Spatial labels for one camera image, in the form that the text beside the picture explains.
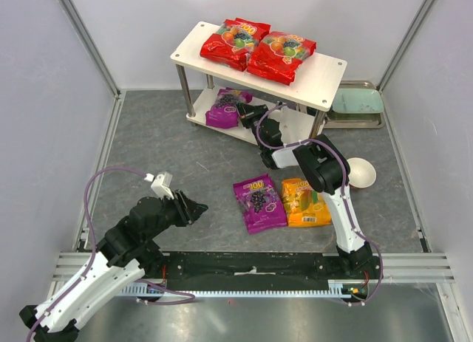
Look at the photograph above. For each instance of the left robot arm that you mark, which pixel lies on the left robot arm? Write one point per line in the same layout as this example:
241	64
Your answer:
125	254

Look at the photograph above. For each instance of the orange mango candy bag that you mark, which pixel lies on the orange mango candy bag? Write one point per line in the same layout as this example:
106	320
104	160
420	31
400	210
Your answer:
304	207

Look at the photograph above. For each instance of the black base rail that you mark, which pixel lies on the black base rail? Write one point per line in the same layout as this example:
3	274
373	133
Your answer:
197	263

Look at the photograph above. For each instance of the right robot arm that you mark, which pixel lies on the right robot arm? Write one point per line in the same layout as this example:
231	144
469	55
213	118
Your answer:
326	171

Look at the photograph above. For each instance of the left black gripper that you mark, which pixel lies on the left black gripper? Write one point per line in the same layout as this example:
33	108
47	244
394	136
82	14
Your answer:
182	210

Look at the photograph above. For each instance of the white slotted cable duct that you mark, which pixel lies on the white slotted cable duct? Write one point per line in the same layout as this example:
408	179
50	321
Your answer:
252	285

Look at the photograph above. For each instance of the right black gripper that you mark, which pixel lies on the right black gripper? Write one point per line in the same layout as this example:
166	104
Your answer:
251	115

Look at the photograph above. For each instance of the red fruit candy bag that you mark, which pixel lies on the red fruit candy bag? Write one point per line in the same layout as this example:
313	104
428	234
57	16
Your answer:
279	55
234	42

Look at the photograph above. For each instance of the metal tray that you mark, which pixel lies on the metal tray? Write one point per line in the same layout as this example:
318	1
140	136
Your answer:
354	121

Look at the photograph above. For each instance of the purple grape candy bag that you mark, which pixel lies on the purple grape candy bag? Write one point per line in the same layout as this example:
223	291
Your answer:
221	115
262	208

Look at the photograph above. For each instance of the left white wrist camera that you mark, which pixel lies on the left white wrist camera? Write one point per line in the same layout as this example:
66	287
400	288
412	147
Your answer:
160	184

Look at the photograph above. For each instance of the white and red bowl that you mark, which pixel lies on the white and red bowl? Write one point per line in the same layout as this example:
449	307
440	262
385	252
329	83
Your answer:
362	173

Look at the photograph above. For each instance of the white two-tier wooden shelf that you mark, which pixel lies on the white two-tier wooden shelf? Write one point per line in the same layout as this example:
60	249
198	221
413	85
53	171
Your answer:
317	81

